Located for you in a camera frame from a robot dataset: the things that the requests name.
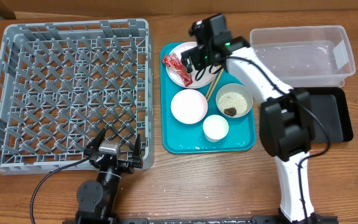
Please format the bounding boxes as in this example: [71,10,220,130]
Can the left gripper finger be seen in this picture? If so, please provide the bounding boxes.
[131,134,143,169]
[84,128,106,156]

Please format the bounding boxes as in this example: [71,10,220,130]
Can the red snack wrapper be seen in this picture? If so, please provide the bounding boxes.
[161,53,193,88]

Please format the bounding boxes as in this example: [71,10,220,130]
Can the grey bowl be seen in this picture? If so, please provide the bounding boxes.
[216,83,253,118]

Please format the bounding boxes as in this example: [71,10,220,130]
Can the small pink bowl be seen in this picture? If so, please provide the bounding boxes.
[170,89,208,124]

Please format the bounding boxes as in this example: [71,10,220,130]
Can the pile of white rice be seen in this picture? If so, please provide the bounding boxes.
[217,92,247,117]

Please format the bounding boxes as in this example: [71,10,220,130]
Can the dark brown food piece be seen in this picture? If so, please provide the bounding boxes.
[224,107,237,117]

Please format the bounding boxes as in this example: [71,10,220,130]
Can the white cup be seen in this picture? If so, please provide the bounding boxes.
[203,114,229,142]

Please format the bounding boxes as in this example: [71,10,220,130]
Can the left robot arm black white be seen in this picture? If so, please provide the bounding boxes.
[75,129,143,223]

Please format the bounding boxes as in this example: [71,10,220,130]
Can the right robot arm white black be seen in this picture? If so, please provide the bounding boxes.
[181,14,338,223]

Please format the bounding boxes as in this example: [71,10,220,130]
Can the grey plastic dishwasher rack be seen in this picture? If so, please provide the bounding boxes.
[0,19,155,175]

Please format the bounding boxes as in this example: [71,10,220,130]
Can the clear plastic waste bin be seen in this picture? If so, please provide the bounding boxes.
[250,26,356,87]

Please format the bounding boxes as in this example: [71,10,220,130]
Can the black waste tray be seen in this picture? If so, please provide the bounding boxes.
[306,87,354,142]

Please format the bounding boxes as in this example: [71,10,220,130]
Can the teal plastic serving tray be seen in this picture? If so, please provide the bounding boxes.
[160,39,257,155]

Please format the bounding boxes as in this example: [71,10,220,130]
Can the cardboard panel backdrop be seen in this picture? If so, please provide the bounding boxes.
[0,0,358,19]

